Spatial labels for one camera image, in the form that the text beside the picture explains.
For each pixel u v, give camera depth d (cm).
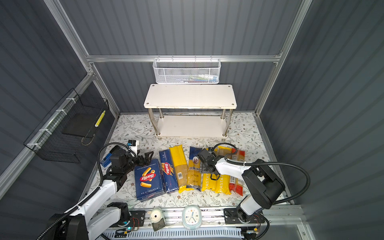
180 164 91
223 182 82
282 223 72
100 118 80
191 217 72
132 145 74
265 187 44
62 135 71
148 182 79
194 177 85
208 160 71
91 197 49
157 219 68
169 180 82
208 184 83
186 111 125
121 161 65
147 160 77
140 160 76
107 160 92
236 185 81
